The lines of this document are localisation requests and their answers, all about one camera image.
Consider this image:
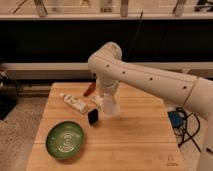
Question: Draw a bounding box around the white tube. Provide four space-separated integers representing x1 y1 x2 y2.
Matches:
60 93 88 113

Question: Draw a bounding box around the black hanging cable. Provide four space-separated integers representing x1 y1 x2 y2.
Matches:
128 9 145 54

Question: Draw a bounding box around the blue connector box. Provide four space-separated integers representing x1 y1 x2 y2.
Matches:
168 111 184 128

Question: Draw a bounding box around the black floor cable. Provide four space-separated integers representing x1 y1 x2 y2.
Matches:
174 107 204 154

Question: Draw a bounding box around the black equipment at left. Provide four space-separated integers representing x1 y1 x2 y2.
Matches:
0 71 20 120

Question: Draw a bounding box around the red-brown handled tool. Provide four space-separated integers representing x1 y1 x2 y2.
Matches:
83 82 96 97

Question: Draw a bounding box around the green ceramic bowl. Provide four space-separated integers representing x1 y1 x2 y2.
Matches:
45 121 85 160

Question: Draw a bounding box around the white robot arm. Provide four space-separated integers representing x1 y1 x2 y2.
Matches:
88 42 213 171

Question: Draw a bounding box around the white rectangular packet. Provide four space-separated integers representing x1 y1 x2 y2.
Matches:
93 95 103 107

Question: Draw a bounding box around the black eraser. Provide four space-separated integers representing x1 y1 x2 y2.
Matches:
88 109 99 125

